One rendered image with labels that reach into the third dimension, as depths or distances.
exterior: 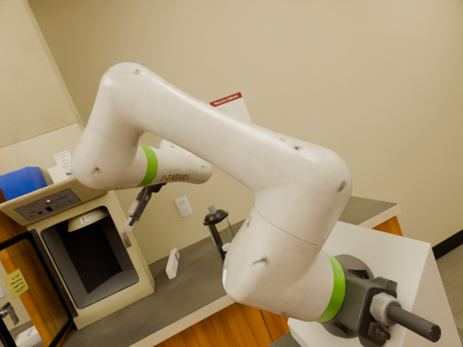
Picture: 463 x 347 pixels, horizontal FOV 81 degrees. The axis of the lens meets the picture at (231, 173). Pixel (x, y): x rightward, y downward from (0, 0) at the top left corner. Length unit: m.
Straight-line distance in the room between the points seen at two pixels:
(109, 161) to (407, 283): 0.57
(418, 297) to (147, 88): 0.57
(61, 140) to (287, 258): 1.03
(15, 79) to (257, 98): 1.20
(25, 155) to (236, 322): 1.01
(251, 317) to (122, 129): 0.81
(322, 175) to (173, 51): 1.46
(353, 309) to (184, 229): 1.29
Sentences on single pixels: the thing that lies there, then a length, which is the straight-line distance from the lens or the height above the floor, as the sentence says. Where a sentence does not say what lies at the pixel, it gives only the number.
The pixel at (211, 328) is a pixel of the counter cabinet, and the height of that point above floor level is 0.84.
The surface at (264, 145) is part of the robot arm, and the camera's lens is 0.43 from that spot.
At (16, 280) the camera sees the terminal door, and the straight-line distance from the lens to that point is 1.18.
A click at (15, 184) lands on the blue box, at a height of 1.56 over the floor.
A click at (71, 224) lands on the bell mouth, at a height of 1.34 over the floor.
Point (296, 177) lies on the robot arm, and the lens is 0.41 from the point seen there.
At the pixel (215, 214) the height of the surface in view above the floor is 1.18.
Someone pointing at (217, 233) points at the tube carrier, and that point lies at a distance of 1.08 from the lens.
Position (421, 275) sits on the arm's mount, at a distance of 0.53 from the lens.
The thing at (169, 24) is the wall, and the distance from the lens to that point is 1.82.
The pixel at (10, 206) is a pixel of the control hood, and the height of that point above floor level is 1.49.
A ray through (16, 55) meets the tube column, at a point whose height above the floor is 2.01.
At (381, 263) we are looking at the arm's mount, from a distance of 0.57.
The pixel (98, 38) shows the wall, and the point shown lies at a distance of 1.80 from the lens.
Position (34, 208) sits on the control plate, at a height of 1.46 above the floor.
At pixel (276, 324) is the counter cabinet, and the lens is 1.18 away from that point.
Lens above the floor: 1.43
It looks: 7 degrees down
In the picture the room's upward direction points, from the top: 22 degrees counter-clockwise
